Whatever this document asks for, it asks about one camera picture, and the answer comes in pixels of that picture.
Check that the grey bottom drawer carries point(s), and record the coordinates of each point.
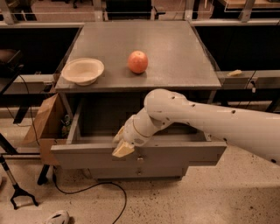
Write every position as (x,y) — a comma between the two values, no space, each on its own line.
(138,173)

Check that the grey drawer cabinet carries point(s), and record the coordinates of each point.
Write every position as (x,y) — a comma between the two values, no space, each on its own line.
(176,61)

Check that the white bicycle helmet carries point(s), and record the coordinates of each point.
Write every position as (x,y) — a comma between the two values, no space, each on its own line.
(60,217)

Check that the grey top drawer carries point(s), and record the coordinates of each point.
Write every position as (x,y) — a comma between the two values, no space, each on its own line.
(95,123)

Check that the cardboard box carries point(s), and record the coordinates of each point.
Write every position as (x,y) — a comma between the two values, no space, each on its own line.
(47,129)

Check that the yellow foam scrap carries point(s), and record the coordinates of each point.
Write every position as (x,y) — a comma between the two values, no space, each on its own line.
(234,73)

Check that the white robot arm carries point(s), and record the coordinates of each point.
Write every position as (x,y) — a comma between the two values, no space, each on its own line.
(254,131)

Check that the grey drawer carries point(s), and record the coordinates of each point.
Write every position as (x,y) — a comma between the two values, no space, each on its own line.
(95,123)
(138,173)

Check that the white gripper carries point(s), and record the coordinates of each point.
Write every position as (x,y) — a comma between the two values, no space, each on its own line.
(130,135)

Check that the red apple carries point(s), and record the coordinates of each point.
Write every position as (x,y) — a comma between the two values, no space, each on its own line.
(137,62)

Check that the white paper bowl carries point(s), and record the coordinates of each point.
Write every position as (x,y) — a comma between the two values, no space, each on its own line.
(83,71)

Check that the black tripod stand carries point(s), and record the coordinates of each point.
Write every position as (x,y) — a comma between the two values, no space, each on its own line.
(18,191)

